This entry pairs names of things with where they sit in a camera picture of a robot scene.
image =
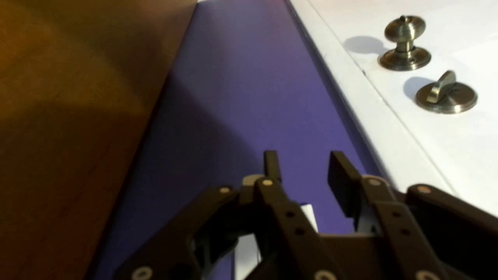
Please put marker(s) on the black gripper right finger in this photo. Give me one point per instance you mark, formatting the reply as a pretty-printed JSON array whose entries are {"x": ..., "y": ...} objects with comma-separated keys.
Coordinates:
[{"x": 414, "y": 227}]

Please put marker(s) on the white light switch plate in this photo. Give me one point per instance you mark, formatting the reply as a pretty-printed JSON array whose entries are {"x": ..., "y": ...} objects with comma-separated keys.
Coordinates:
[{"x": 246, "y": 258}]

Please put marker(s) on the white panel door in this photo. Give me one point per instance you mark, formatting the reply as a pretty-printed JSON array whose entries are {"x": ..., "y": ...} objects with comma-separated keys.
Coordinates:
[{"x": 445, "y": 145}]

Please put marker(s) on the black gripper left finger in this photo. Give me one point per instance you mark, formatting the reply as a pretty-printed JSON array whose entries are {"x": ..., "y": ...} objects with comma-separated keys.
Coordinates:
[{"x": 280, "y": 218}]

